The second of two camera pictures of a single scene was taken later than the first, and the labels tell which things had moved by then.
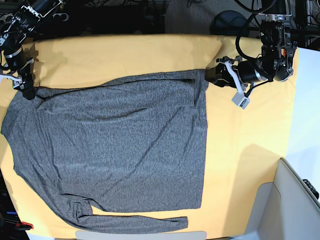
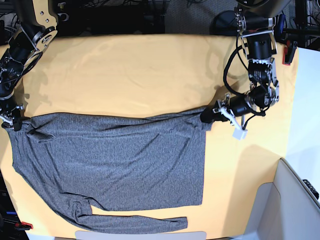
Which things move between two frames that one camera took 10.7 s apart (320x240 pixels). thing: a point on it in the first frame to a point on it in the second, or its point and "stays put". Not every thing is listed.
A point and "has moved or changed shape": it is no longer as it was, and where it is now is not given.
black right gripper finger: x=212 y=72 to x=208 y=115
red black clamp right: x=288 y=51 stays put
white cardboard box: x=285 y=209 stays put
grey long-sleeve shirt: x=132 y=143 has moved or changed shape
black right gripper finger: x=219 y=81 to x=209 y=118
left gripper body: x=26 y=82 to x=7 y=116
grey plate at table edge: x=123 y=235 stays put
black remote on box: x=312 y=188 stays put
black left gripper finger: x=31 y=91 to x=17 y=124
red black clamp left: x=23 y=226 stays put
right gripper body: x=230 y=76 to x=223 y=106
